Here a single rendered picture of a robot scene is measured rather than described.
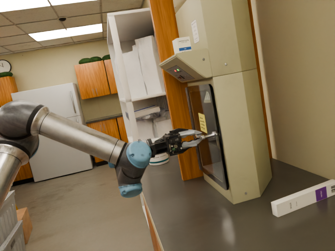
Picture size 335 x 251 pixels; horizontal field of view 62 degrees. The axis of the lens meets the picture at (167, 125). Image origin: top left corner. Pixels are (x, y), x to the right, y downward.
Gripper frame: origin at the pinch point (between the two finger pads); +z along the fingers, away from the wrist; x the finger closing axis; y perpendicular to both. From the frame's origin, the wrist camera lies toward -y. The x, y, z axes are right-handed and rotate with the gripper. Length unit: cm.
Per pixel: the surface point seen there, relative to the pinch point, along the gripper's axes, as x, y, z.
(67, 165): -83, -480, -136
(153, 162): -22, -65, -12
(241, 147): -5.8, 10.7, 11.7
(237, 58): 25.6, 11.6, 15.5
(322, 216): -26.9, 32.3, 24.1
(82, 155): -70, -480, -103
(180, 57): 29.3, 11.8, -4.6
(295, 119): -4.3, -8.4, 48.6
